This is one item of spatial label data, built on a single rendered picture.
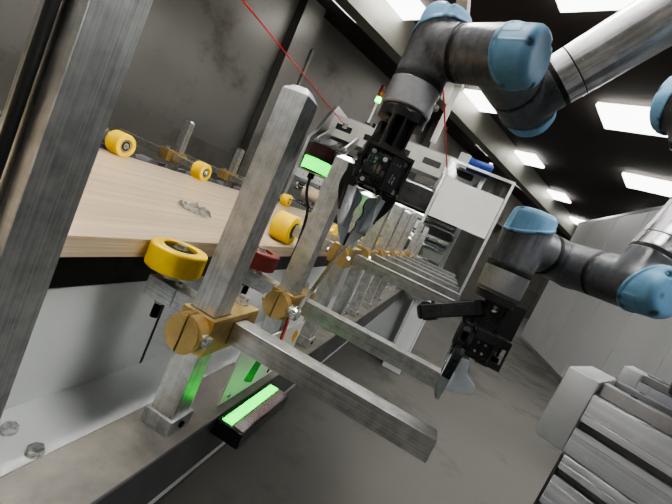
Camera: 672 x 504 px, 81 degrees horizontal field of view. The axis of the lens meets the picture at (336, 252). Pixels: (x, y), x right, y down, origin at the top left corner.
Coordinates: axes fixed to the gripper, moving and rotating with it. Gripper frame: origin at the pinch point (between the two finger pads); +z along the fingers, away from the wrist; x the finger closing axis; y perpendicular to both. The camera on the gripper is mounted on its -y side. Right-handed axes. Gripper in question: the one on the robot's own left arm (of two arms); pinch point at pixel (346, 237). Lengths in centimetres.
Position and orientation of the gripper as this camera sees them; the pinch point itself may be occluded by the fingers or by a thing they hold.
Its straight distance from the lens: 61.7
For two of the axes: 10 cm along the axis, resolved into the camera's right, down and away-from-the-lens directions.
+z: -4.1, 9.1, 0.9
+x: 9.1, 4.0, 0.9
